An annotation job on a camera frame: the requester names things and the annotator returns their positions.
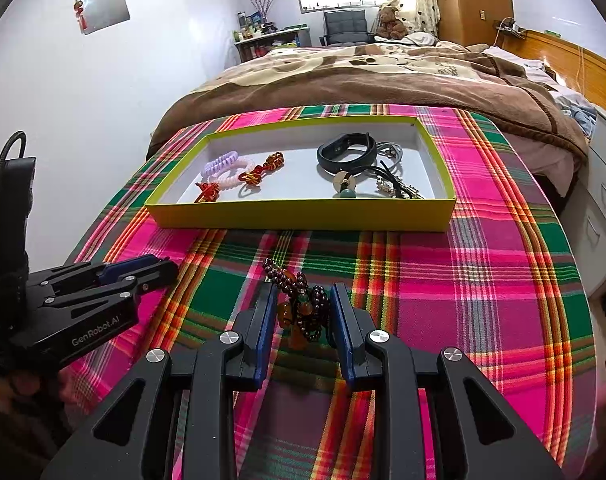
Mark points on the wooden wardrobe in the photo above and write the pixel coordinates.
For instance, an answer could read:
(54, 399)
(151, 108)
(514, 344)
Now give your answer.
(468, 0)

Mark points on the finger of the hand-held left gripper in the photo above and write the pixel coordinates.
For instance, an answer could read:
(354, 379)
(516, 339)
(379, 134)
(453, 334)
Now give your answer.
(118, 270)
(108, 297)

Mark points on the plaid blanket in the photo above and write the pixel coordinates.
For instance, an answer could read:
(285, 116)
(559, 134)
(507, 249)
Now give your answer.
(458, 260)

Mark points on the grey drawer cabinet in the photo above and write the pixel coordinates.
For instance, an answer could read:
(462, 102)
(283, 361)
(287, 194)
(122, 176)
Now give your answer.
(603, 200)

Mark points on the person's left hand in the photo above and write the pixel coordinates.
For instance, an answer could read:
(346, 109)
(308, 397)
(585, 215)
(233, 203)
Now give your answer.
(33, 386)

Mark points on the bare decorative branches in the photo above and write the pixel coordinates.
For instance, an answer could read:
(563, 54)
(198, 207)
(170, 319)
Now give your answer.
(265, 0)

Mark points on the grey chair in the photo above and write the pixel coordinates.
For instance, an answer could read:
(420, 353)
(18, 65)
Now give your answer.
(345, 25)

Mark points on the red hanging ornament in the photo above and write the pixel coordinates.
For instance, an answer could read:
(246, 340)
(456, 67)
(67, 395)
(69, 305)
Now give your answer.
(80, 10)

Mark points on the wooden headboard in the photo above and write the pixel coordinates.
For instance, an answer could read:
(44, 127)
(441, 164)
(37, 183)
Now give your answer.
(598, 70)

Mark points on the brown printed blanket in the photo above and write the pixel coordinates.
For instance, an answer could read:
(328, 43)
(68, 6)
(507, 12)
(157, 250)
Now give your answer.
(333, 85)

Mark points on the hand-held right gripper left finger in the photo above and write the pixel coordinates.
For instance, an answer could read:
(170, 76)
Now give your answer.
(265, 332)

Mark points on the blue crumpled cloth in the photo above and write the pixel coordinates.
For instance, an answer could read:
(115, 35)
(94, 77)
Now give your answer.
(578, 112)

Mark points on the brown teddy bear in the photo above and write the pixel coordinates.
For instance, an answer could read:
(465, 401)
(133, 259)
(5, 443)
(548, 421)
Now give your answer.
(390, 22)

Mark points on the white wall sheet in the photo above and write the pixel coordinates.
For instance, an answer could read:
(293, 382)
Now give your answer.
(105, 7)

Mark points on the headboard shelf with power strip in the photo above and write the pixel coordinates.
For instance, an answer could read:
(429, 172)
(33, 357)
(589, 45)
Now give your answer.
(508, 27)

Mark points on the cluttered white shelf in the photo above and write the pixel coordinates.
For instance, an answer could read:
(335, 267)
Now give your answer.
(268, 42)

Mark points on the white bedding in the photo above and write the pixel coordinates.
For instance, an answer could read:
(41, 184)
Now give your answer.
(518, 60)

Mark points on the yellow-green shallow box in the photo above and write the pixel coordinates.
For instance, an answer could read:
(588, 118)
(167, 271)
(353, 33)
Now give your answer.
(293, 187)

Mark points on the black wristband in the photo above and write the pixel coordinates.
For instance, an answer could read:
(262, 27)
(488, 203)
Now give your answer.
(328, 157)

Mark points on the white pillow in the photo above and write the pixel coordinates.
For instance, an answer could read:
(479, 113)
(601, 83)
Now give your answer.
(420, 38)

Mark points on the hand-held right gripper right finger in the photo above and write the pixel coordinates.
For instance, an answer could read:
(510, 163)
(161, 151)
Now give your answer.
(340, 332)

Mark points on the red knot charm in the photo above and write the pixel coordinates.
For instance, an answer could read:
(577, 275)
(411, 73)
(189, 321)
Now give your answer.
(270, 162)

